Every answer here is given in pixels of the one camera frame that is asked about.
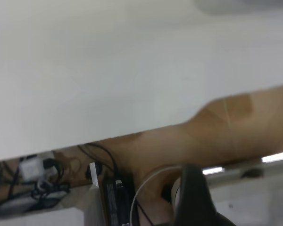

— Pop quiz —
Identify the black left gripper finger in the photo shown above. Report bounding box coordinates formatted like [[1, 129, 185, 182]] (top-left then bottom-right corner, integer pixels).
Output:
[[173, 163, 237, 226]]

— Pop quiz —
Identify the black power brick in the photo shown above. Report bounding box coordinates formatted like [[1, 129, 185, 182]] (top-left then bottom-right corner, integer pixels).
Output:
[[103, 173, 133, 226]]

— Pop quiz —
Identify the white table leg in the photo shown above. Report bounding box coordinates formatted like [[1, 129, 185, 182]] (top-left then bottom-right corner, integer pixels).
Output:
[[84, 161, 105, 226]]

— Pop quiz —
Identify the white power adapter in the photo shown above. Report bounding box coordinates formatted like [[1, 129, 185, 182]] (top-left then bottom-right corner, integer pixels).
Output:
[[18, 156, 46, 183]]

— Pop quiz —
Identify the white curved cable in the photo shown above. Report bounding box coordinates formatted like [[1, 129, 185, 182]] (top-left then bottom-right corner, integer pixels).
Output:
[[129, 165, 183, 226]]

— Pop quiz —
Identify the thin black cable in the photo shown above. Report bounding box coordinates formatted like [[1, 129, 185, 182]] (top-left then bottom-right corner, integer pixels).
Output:
[[77, 143, 124, 181]]

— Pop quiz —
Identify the tangled black cable bundle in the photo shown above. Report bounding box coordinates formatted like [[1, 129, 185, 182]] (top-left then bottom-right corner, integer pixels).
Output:
[[0, 158, 72, 214]]

